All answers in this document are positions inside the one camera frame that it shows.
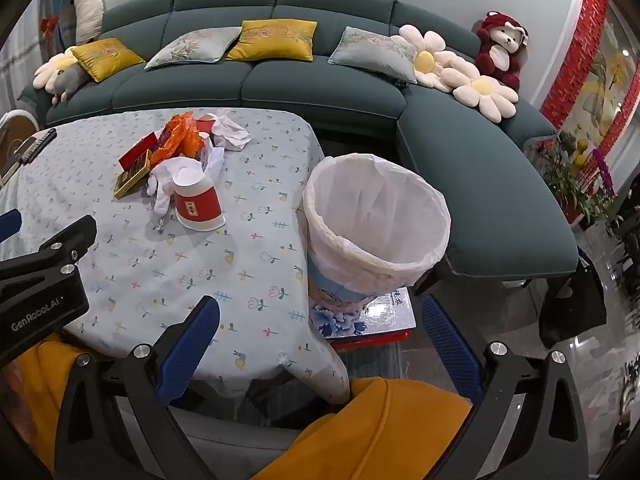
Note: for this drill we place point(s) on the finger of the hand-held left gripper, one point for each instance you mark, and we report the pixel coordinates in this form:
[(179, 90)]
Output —
[(75, 237), (9, 225)]

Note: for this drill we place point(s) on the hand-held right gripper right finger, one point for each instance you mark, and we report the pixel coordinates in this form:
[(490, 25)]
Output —
[(450, 347)]

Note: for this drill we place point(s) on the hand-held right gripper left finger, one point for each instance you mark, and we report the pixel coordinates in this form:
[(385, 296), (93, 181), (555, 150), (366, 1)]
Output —
[(192, 350)]

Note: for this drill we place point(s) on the gold box tray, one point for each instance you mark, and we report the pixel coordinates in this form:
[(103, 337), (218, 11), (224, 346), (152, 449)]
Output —
[(129, 182)]

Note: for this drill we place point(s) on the red box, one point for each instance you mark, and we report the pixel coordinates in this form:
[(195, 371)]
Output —
[(137, 152)]

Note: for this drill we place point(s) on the large red paper cup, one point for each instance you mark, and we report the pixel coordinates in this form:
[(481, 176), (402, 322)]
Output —
[(197, 207)]

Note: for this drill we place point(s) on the orange plastic bag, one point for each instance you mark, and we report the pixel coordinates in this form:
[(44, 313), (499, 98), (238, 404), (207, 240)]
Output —
[(180, 137)]

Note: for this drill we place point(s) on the trash bin with white liner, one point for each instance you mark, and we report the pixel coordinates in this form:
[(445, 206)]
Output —
[(375, 210)]

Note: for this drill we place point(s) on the blue floral gift box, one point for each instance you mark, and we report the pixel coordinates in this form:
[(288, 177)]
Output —
[(380, 315)]

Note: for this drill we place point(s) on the light blue floral tablecloth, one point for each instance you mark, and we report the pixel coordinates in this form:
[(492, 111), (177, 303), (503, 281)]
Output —
[(150, 260)]

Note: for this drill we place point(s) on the black remote control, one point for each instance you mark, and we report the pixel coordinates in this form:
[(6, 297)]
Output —
[(37, 146)]

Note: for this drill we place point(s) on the small metal object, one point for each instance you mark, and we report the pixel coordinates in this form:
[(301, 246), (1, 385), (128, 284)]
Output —
[(160, 225)]

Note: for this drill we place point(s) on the white glove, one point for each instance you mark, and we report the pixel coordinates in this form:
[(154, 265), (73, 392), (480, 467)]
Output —
[(162, 180)]

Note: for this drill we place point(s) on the yellow jacket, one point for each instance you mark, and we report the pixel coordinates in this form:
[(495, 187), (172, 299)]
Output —
[(380, 430)]

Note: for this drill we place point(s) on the grey plush toy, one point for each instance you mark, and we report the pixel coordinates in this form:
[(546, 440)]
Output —
[(70, 80)]

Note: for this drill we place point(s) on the white crumpled paper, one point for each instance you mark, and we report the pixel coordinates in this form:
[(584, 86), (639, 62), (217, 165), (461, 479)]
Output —
[(214, 160)]

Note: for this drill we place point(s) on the white sheer curtain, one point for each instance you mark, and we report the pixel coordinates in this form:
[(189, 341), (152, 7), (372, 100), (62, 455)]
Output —
[(20, 55)]

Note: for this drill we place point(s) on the small red paper cup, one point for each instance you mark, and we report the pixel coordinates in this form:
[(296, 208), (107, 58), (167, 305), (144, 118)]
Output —
[(205, 125)]

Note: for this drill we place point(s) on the yellow embroidered cushion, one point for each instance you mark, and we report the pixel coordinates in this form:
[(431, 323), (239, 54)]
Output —
[(105, 57), (272, 40)]

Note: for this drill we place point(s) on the white crumpled tissue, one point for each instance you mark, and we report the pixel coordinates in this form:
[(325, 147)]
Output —
[(230, 135)]

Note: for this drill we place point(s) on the red curtain tie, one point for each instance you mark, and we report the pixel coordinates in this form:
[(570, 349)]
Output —
[(49, 27)]

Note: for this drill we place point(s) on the potted green plant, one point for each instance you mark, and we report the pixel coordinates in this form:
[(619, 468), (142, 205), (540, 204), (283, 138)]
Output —
[(565, 180)]

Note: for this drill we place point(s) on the blue curtain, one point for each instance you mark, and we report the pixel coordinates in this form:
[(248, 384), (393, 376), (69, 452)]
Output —
[(62, 20)]

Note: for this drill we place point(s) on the grey embroidered cushion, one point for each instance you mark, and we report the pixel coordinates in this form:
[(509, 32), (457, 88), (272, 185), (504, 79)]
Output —
[(372, 52), (192, 47)]

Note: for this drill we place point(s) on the white panda plush pillow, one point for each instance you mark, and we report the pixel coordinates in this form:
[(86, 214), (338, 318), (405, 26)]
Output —
[(90, 5)]

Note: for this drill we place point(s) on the purple orchid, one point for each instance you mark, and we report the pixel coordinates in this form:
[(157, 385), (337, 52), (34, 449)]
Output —
[(602, 170)]

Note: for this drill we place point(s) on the dark green corner sofa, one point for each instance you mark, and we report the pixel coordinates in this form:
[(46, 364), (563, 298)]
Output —
[(320, 90)]

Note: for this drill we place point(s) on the red bear plush toy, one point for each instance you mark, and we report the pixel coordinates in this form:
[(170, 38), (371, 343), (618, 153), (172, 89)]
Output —
[(500, 60)]

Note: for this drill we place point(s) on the red patterned wall panel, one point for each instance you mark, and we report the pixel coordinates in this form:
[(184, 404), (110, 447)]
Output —
[(575, 70)]

